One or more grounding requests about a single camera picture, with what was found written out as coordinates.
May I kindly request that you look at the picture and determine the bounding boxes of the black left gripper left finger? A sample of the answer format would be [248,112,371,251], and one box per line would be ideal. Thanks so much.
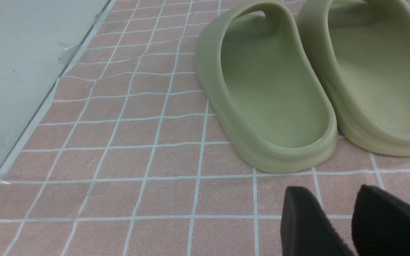
[280,186,354,256]

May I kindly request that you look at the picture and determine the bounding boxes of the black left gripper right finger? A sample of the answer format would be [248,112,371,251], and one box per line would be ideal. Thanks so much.
[351,185,410,256]

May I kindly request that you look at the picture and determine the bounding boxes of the right green foam slipper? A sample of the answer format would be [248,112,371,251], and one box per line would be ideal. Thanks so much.
[296,0,410,156]

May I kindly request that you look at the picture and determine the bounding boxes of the green foam slipper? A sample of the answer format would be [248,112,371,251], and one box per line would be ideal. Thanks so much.
[195,0,339,174]
[296,0,410,156]

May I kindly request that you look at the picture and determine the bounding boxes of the left green foam slipper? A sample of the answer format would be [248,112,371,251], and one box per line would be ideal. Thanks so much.
[195,0,339,174]

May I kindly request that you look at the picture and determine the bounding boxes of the pink checkered cloth mat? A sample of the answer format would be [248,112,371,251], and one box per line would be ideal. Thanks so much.
[0,0,410,256]

